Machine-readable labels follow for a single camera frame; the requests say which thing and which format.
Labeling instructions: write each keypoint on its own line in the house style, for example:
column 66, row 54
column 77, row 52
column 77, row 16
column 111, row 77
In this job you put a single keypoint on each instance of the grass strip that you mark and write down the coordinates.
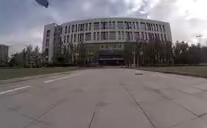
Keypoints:
column 191, row 70
column 21, row 72

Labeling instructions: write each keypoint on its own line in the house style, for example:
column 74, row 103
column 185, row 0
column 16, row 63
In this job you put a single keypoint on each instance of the grey concrete slab road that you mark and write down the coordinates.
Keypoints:
column 104, row 96

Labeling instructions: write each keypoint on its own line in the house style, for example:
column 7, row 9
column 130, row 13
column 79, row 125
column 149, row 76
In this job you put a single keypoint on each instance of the white painted line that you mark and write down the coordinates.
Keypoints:
column 11, row 90

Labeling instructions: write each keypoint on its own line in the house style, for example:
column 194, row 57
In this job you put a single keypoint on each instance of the large curved grey building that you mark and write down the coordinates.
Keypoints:
column 111, row 33

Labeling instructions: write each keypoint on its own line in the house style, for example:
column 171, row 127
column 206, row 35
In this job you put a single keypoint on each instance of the dark manhole cover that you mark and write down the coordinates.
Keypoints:
column 138, row 73

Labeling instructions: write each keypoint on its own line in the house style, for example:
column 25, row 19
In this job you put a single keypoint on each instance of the row of trees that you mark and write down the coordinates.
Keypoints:
column 157, row 53

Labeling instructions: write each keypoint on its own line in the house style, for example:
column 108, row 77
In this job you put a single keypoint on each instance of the distant grey building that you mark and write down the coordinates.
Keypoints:
column 0, row 52

